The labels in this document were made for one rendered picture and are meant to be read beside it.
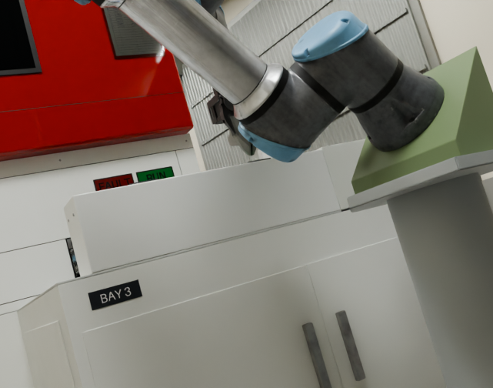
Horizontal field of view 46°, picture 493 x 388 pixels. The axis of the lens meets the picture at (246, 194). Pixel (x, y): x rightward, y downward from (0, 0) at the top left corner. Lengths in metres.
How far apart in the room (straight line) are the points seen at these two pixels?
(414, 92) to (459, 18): 3.51
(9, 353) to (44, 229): 0.33
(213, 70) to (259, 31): 4.90
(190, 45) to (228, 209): 0.37
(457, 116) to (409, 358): 0.58
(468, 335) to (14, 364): 1.11
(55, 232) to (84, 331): 0.69
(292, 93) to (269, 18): 4.77
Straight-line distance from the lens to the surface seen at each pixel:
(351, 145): 1.35
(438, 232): 0.99
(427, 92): 1.02
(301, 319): 1.19
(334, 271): 1.24
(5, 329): 1.64
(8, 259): 1.66
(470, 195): 1.01
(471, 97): 1.02
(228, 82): 0.94
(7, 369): 1.64
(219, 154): 6.42
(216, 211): 1.13
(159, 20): 0.91
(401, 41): 4.70
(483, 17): 4.42
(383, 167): 1.02
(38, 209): 1.69
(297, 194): 1.23
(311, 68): 0.97
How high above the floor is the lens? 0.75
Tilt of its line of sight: 7 degrees up
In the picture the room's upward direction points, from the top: 16 degrees counter-clockwise
